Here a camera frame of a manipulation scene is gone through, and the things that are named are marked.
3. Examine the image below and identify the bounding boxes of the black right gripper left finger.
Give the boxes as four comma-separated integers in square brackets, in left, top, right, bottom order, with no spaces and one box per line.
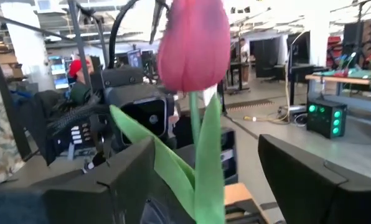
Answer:
[0,136,157,224]

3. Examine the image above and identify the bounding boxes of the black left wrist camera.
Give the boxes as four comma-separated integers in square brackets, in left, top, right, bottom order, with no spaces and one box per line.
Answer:
[104,84,176,147]

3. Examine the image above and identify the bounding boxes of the black equipment box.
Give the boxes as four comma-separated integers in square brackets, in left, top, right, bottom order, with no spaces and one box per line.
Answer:
[172,126,238,186]

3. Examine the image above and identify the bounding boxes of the pink artificial tulip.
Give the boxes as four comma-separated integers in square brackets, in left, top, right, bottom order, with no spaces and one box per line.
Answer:
[109,0,232,224]

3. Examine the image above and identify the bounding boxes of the black rig pole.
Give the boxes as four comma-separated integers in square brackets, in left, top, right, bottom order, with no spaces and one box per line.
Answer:
[66,0,92,88]

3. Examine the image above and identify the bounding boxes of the patterned grey cloth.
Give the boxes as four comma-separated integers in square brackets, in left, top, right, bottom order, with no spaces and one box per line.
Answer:
[0,58,26,189]

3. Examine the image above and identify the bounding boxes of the black curved cable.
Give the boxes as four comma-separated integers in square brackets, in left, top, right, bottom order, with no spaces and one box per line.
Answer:
[107,0,140,70]

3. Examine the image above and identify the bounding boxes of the lit computer monitor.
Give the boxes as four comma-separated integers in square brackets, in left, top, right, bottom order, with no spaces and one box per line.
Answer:
[47,55,70,90]

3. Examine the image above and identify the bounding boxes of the person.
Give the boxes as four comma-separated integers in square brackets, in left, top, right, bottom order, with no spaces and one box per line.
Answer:
[68,55,96,106]

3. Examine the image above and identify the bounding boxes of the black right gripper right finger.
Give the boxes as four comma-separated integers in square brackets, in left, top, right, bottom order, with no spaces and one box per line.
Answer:
[257,133,371,224]

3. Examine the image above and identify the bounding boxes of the white pillar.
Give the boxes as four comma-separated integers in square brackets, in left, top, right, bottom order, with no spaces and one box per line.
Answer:
[0,2,51,91]

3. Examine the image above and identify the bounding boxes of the black computer with green lights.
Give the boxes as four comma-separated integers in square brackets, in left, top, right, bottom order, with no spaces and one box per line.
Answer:
[306,99,348,139]

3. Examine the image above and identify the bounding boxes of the wooden workbench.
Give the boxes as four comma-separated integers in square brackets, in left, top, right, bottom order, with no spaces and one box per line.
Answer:
[305,72,371,87]

